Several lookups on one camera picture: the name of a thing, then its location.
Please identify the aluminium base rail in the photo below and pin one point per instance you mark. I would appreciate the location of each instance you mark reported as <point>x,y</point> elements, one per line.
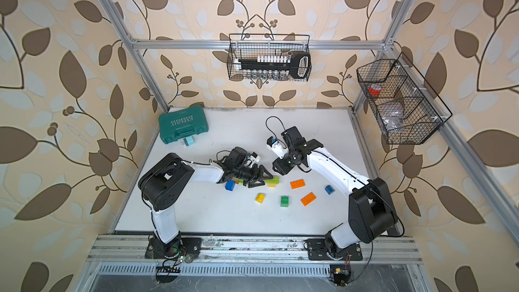
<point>255,249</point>

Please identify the green lego brick square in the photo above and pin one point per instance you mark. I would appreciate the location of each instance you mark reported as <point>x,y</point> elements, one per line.
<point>284,201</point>

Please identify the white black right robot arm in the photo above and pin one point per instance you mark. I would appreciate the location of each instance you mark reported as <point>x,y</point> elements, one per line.
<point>371,211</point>

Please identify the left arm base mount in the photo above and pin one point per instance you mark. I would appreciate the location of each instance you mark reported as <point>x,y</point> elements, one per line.
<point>177,249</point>

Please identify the green plastic tool case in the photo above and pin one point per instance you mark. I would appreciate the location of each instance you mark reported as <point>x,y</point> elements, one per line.
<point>181,124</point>

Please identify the small teal white box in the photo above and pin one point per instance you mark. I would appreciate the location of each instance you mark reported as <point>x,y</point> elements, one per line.
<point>188,141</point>

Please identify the aluminium frame corner post left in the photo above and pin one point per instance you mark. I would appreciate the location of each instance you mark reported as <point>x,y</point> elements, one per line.
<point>127,41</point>

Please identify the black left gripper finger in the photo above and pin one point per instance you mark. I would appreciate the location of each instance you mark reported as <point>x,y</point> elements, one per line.
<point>255,183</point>
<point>261,173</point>

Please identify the clear plastic bag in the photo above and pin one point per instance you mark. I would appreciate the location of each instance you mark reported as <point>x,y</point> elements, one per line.
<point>392,115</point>

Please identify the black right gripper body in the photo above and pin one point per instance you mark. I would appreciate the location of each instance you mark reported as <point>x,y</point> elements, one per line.
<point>290,154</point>

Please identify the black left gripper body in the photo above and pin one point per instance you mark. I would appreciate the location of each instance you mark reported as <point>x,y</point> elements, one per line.
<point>244,173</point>

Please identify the blue lego brick base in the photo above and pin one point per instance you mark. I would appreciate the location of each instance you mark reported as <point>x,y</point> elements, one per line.
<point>230,185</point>

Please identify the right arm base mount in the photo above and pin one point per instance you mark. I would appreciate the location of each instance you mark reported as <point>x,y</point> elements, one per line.
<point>326,250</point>

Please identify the aluminium frame corner post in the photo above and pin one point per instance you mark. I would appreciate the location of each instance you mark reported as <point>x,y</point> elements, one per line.
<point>386,45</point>
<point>127,41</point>

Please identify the lime green lego brick small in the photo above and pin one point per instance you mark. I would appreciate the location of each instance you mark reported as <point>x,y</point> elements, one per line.
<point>275,180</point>

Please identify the black white socket set rail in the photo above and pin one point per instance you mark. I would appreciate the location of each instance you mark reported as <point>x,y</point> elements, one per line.
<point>296,66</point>

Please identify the black wire basket wall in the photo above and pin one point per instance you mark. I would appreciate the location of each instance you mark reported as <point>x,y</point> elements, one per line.
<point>425,112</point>
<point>251,45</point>

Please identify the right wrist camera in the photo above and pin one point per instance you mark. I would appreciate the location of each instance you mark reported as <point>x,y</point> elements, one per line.
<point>291,135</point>

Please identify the black wire basket back wall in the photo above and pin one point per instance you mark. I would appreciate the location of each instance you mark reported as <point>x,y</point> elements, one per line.
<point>251,45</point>

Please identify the black wire basket right wall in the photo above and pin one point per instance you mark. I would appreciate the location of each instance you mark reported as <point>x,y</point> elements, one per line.
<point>425,112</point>

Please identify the small electronics board right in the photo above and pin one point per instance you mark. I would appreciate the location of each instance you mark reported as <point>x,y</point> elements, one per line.
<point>340,275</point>

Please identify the small blue lego brick right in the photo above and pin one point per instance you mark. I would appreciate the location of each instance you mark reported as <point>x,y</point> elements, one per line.
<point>329,189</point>

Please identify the orange lego brick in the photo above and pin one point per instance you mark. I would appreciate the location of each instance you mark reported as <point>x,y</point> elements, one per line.
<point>308,199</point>
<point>297,184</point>

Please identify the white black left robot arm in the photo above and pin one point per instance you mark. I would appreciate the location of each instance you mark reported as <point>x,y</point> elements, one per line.
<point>162,185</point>

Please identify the aluminium frame corner post right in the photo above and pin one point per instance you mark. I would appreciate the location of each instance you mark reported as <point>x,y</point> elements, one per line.
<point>386,45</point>

